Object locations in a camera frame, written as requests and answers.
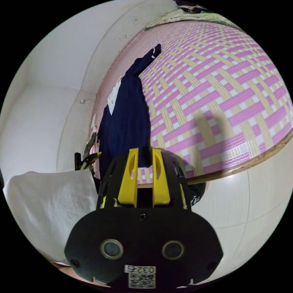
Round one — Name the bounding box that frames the person's body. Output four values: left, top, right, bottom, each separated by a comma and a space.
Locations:
0, 169, 99, 266

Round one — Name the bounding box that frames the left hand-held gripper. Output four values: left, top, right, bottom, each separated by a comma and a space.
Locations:
74, 151, 103, 172

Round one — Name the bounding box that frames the pile of clothes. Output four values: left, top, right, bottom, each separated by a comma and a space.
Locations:
175, 0, 209, 12

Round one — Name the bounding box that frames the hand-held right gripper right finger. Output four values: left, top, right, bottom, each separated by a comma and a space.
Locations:
152, 148, 171, 205

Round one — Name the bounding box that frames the bed with pink woven mat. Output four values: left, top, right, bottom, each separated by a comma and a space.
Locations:
88, 4, 293, 186

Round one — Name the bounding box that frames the person's right hand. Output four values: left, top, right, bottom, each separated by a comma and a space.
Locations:
52, 262, 80, 279

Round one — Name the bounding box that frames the dark blue white collar shirt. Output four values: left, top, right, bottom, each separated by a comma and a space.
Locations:
97, 43, 153, 169

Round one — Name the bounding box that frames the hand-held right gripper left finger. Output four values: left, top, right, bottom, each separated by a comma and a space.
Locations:
118, 148, 139, 204

